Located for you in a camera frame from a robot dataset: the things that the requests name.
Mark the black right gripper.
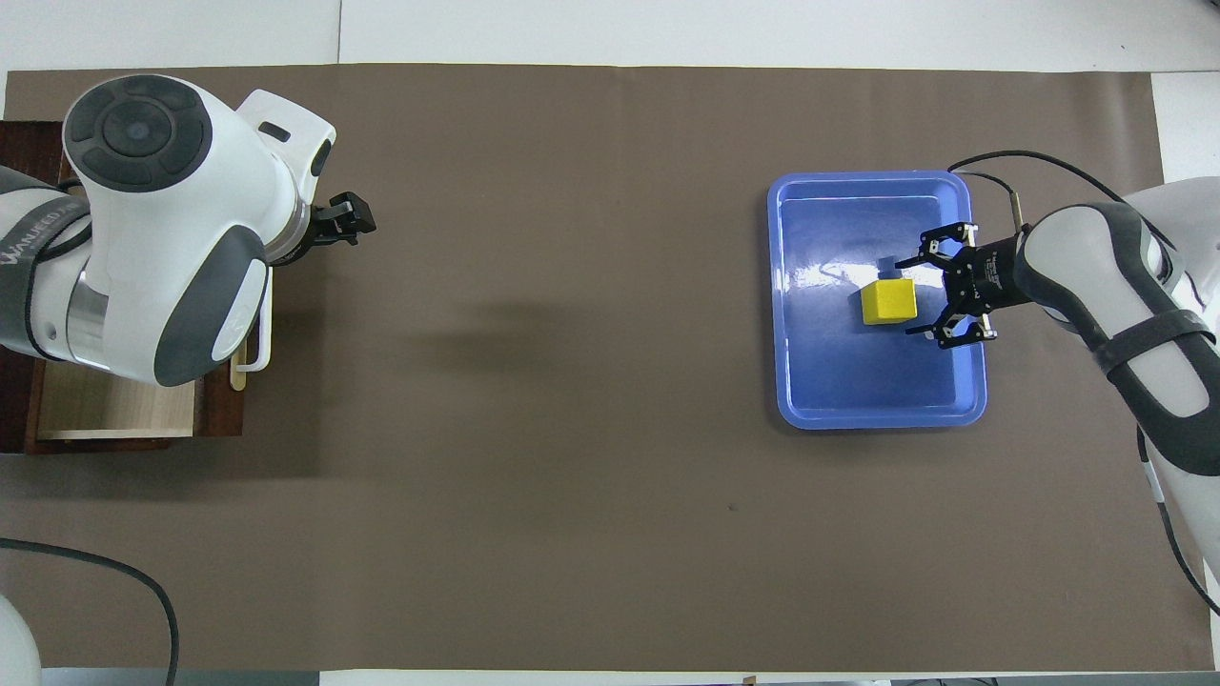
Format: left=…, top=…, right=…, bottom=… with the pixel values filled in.
left=896, top=223, right=1035, bottom=350

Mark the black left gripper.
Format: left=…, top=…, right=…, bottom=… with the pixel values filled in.
left=310, top=192, right=377, bottom=247

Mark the yellow cube block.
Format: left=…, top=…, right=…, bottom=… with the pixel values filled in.
left=862, top=277, right=919, bottom=327

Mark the white drawer handle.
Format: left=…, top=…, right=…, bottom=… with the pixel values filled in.
left=234, top=267, right=275, bottom=373

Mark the dark wooden drawer cabinet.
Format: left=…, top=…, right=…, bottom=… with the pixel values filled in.
left=0, top=119, right=173, bottom=455

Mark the blue plastic tray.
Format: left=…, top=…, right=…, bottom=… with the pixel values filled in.
left=767, top=171, right=988, bottom=431

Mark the brown table mat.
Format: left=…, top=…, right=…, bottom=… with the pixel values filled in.
left=0, top=64, right=1216, bottom=673

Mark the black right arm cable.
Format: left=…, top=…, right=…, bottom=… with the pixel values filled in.
left=948, top=150, right=1220, bottom=615

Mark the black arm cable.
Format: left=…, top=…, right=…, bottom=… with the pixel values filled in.
left=948, top=150, right=1220, bottom=615
left=0, top=538, right=180, bottom=686

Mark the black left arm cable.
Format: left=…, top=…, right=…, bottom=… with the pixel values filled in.
left=0, top=538, right=180, bottom=686

